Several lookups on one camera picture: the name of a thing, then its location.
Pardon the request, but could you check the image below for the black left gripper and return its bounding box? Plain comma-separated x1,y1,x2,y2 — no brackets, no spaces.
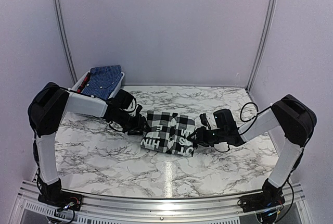
112,109,151,135

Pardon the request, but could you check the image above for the left aluminium corner post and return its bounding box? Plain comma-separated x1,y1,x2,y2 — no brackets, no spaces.
53,0,78,84

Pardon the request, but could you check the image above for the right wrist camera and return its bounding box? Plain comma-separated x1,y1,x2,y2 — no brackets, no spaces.
199,113,211,130

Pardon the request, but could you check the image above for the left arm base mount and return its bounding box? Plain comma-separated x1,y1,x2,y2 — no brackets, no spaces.
38,191,83,211

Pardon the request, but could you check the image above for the right aluminium corner post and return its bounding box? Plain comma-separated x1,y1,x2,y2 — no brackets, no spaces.
246,0,280,92

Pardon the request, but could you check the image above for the black white checked shirt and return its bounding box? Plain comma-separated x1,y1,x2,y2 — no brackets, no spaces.
140,110,196,157

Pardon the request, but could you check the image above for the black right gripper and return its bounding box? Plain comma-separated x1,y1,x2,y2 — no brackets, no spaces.
187,126,227,147

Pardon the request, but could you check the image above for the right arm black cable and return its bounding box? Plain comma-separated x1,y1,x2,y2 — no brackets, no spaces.
239,102,261,123

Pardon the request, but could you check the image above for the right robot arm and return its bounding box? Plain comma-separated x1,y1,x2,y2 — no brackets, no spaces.
187,94,317,207

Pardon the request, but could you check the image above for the aluminium corner post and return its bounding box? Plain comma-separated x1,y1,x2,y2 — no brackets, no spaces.
53,0,78,84
246,0,280,92

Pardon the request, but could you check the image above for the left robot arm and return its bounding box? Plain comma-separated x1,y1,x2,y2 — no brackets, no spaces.
28,82,150,206

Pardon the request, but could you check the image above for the blue gingham shirt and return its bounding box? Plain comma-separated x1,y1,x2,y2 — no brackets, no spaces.
81,65,124,100

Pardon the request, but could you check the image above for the white plastic basket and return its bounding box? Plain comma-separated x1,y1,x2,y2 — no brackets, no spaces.
69,70,126,118

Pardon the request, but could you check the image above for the aluminium front frame rail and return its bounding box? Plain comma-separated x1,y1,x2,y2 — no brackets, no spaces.
9,181,313,223

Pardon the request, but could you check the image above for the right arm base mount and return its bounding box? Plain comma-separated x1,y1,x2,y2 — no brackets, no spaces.
237,192,285,213

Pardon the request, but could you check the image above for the red black plaid shirt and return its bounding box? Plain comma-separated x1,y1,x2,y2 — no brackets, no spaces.
77,72,91,93

